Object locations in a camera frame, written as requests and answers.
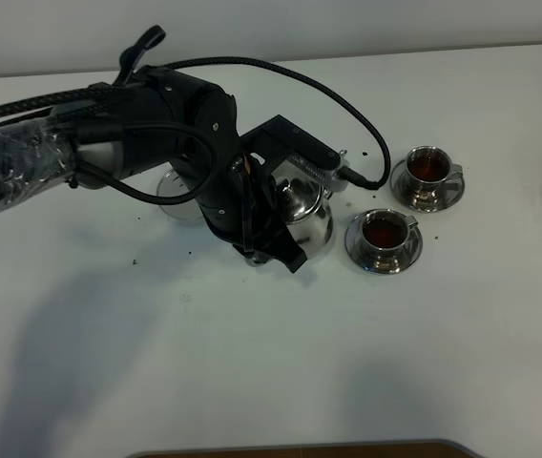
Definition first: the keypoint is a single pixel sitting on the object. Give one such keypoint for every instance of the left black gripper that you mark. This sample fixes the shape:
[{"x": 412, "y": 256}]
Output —
[{"x": 238, "y": 207}]

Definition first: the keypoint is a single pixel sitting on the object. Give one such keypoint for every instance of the stainless steel teapot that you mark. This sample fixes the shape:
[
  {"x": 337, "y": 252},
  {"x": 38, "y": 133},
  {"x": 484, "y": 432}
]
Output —
[{"x": 303, "y": 205}]

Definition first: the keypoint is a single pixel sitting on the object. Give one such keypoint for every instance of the steel teacup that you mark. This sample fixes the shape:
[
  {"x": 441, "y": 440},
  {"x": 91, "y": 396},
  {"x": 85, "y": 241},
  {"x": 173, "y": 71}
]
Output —
[
  {"x": 386, "y": 234},
  {"x": 429, "y": 172}
]

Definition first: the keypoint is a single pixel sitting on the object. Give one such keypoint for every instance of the far steel saucer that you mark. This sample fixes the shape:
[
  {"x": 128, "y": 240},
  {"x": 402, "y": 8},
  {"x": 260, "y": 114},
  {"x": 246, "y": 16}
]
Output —
[{"x": 400, "y": 192}]

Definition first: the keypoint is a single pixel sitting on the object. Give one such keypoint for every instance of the near steel saucer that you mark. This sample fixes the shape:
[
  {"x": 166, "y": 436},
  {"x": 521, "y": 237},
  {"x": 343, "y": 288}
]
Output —
[{"x": 381, "y": 267}]

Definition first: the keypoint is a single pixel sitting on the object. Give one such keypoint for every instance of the round steel teapot trivet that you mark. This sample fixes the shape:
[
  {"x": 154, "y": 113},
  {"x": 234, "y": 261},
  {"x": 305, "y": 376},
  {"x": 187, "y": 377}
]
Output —
[{"x": 171, "y": 185}]

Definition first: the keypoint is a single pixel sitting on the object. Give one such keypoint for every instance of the steel saucer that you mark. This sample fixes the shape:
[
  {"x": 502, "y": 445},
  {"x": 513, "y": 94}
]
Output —
[
  {"x": 400, "y": 192},
  {"x": 381, "y": 267}
]

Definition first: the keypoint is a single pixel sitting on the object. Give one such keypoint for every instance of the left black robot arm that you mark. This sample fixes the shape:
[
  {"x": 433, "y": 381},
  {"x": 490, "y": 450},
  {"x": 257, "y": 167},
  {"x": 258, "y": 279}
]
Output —
[{"x": 157, "y": 136}]

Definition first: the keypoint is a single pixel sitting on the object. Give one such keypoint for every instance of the far steel teacup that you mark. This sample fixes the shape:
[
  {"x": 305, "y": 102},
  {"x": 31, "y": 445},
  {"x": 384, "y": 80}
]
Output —
[{"x": 429, "y": 172}]

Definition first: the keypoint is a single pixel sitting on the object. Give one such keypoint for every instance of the near steel teacup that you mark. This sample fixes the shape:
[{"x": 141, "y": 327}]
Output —
[{"x": 386, "y": 234}]

